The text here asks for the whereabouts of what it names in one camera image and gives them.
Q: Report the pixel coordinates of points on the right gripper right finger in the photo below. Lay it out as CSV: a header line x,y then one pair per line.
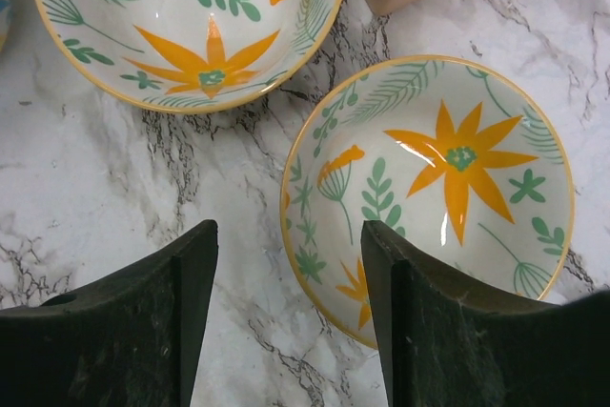
x,y
447,339

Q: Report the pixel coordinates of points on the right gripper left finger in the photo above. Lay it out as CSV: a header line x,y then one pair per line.
x,y
131,338

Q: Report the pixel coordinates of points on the orange star flower bowl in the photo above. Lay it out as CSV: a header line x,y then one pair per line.
x,y
451,156

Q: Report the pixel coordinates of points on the green leaf orange flower bowl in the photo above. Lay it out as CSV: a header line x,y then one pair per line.
x,y
188,56

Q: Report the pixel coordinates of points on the blue yellow sun bowl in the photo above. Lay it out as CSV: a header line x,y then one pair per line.
x,y
5,18

